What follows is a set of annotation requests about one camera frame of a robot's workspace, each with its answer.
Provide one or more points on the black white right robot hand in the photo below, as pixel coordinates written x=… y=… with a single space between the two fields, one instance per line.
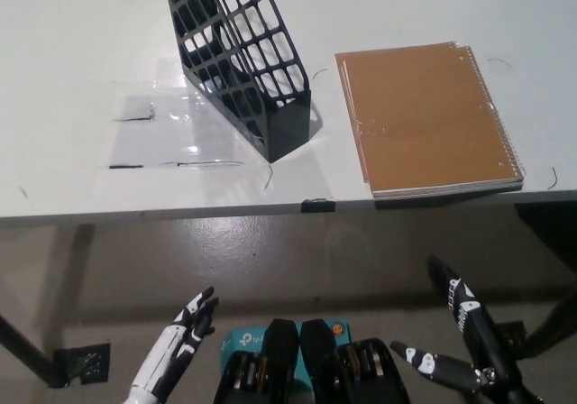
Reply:
x=471 y=327

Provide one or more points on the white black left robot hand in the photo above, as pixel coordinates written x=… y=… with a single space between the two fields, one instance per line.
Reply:
x=169 y=350

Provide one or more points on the brown spiral notebook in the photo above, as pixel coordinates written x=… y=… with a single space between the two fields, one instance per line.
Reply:
x=428 y=120
x=340 y=68

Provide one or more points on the black lattice book holder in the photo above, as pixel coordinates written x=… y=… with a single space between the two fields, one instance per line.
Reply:
x=288 y=129

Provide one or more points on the teal router box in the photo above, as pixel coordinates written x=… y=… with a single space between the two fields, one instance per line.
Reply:
x=243 y=338

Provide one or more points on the black robot body blocks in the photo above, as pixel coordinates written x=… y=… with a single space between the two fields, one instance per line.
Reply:
x=279 y=345

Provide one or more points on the black slanted table leg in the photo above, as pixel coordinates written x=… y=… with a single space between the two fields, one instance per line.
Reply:
x=22 y=345

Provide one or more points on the black tape strip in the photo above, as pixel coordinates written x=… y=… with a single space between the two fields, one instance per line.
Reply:
x=317 y=205

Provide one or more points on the clear plastic sheet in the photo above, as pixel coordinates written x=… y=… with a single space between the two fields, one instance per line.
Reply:
x=212 y=129

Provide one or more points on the grey tape patch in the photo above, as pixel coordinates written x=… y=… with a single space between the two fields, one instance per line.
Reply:
x=135 y=106

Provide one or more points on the black table frame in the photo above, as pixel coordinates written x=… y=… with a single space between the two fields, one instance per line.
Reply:
x=550 y=228

